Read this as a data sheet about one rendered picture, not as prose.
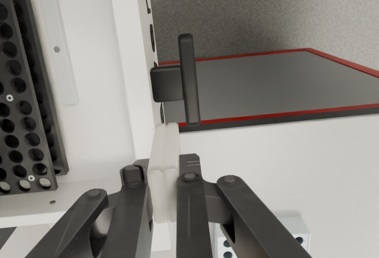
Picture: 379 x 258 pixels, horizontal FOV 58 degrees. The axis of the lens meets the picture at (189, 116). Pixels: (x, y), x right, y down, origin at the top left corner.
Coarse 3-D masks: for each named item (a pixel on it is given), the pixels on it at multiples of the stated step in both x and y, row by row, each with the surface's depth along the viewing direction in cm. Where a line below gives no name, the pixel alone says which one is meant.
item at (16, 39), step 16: (0, 0) 25; (16, 16) 26; (0, 32) 27; (16, 32) 26; (0, 48) 27; (16, 48) 27; (32, 96) 28; (16, 112) 28; (32, 112) 28; (32, 128) 29; (32, 144) 29; (32, 160) 30; (48, 160) 30; (48, 176) 30
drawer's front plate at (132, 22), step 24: (120, 0) 23; (144, 0) 28; (120, 24) 24; (144, 24) 26; (120, 48) 24; (144, 48) 25; (144, 72) 25; (144, 96) 25; (144, 120) 26; (144, 144) 26; (168, 240) 29
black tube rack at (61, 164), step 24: (24, 0) 28; (24, 24) 29; (24, 48) 30; (0, 72) 27; (0, 96) 28; (24, 96) 28; (48, 96) 31; (0, 120) 28; (24, 120) 32; (48, 120) 32; (0, 144) 29; (48, 144) 33; (0, 168) 33; (24, 168) 33; (0, 192) 31; (24, 192) 31
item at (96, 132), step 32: (32, 0) 32; (64, 0) 32; (96, 0) 32; (96, 32) 33; (96, 64) 34; (96, 96) 34; (64, 128) 36; (96, 128) 36; (128, 128) 36; (96, 160) 37; (128, 160) 37; (64, 192) 35; (0, 224) 32; (32, 224) 32
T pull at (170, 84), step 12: (180, 36) 26; (192, 36) 26; (180, 48) 26; (192, 48) 26; (180, 60) 26; (192, 60) 26; (156, 72) 26; (168, 72) 26; (180, 72) 26; (192, 72) 26; (156, 84) 27; (168, 84) 27; (180, 84) 27; (192, 84) 27; (156, 96) 27; (168, 96) 27; (180, 96) 27; (192, 96) 27; (192, 108) 27; (192, 120) 28
